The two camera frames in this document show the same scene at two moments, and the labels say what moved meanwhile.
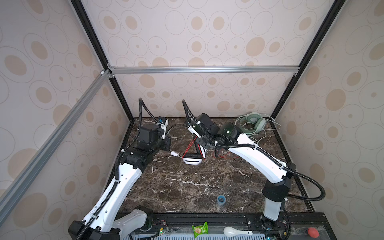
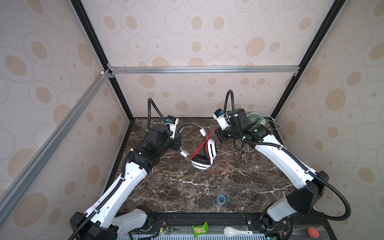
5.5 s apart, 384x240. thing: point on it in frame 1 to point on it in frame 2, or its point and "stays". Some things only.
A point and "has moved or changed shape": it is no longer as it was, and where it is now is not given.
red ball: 313,232 stays
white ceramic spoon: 229,231 stays
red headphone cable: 201,152 to 208,155
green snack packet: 200,229 stays
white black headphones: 195,158 has moved or changed shape
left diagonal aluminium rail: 12,188 stays
